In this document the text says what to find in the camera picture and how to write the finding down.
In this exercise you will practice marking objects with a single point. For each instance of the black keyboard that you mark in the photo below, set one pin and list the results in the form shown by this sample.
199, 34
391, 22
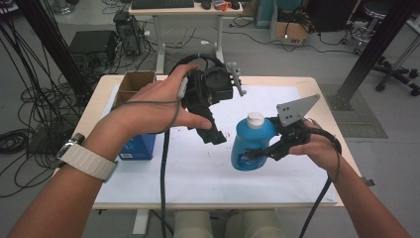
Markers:
161, 4

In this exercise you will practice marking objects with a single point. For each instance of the grey metal clip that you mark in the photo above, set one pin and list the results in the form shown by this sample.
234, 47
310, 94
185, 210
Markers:
368, 181

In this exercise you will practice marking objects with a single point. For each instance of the blue detergent bottle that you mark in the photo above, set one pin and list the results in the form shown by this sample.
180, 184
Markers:
249, 142

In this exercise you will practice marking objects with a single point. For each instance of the black computer tower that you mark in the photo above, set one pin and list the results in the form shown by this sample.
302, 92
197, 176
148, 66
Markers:
129, 33

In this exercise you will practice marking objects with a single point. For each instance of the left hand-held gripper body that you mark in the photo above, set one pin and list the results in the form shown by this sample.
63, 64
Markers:
214, 82

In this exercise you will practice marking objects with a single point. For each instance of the white table mat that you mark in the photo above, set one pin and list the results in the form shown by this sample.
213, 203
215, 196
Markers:
204, 178

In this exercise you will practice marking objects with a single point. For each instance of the blue cardboard box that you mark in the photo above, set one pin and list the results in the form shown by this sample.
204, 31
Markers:
137, 148

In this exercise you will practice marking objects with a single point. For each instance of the open brown cardboard box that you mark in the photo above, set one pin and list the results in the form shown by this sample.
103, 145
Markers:
135, 84

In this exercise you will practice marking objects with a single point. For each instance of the orange small object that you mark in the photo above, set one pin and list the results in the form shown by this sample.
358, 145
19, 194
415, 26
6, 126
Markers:
222, 5

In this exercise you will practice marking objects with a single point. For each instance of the teal container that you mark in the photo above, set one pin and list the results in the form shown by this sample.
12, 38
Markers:
264, 13

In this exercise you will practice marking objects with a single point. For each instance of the white desk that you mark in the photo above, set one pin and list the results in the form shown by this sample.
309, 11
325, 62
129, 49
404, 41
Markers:
185, 11

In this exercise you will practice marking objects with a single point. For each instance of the white table leg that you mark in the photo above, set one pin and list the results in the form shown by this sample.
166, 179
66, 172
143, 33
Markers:
141, 223

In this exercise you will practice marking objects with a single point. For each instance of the black equipment case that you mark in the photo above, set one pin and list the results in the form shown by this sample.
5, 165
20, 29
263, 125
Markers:
92, 41

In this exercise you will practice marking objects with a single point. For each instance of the black metal stand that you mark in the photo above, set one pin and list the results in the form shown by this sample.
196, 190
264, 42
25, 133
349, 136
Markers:
376, 49
52, 46

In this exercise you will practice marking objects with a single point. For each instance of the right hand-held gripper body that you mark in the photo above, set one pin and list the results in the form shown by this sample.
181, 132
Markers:
295, 112

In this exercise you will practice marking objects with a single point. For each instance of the person's left hand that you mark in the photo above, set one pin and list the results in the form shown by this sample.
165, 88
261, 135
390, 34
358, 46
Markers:
148, 109

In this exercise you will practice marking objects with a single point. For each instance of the person's right hand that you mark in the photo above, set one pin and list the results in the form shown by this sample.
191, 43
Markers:
322, 148

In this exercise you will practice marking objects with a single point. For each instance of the grey floor mat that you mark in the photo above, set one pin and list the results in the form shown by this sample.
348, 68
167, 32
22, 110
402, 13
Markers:
360, 119

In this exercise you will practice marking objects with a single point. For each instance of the black chair base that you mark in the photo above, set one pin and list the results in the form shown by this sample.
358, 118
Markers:
396, 74

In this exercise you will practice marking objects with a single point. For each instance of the black computer mouse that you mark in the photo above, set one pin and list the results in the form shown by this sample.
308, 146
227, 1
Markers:
206, 4

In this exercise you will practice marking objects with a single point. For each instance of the person's beige trousers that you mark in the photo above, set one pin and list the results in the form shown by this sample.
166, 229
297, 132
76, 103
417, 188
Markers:
231, 224

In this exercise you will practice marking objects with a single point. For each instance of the chrome stool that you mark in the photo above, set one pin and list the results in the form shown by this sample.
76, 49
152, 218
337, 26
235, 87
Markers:
363, 23

